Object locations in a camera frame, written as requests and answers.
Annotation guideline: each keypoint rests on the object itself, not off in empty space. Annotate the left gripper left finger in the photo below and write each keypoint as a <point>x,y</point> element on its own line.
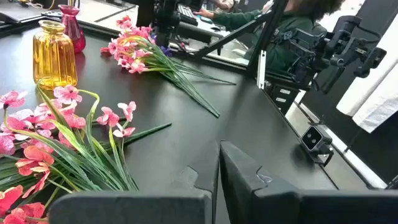
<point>124,208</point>

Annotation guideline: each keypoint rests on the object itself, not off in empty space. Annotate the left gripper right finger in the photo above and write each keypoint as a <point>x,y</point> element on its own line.
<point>280,208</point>

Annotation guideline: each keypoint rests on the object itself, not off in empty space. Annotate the orange artificial flower bunch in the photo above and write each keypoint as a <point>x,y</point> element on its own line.
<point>34,158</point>

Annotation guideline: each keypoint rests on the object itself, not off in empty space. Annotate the pink artificial flower bunch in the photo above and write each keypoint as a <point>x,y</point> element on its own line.
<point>66,95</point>
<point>136,62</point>

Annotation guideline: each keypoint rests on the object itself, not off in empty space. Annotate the purple artificial flower bunch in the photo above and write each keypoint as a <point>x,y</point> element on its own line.
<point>166,51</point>

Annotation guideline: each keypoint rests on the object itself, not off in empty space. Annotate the black mechanical arm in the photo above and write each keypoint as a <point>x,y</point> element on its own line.
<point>339,53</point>

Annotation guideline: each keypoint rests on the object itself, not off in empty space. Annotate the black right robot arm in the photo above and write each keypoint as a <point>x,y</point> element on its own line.
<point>164,21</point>

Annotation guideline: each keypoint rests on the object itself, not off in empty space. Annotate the yellow glass vase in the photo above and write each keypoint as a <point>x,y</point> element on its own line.
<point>54,59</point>

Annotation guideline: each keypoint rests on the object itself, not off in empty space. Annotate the red glass vase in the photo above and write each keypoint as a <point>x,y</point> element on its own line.
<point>74,34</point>

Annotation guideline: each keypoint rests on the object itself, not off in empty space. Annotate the black drawer cabinet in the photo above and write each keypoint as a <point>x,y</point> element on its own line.
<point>281,96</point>

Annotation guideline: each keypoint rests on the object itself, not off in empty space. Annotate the black partition panel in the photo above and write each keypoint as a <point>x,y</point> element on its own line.
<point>379,155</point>

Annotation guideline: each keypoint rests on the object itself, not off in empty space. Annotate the white hanging sheet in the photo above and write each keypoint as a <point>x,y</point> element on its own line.
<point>373,77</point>
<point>382,115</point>

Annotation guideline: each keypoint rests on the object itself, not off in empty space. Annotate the person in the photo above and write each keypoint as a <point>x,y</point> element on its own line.
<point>222,4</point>
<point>295,23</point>

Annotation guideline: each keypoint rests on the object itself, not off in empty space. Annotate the grey keyboard desk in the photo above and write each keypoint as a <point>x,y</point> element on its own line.
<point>202,34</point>

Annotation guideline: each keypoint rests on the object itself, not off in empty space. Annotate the black keyboard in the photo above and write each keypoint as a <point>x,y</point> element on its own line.
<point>186,14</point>

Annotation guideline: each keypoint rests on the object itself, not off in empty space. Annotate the grey monitor desk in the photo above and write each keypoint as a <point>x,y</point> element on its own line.
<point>18,15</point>

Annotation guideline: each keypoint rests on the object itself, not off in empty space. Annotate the black table-level camera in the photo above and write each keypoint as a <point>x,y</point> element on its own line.
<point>312,140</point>

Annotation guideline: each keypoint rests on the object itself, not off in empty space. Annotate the silver frame bracket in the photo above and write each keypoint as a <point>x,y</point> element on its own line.
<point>261,70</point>

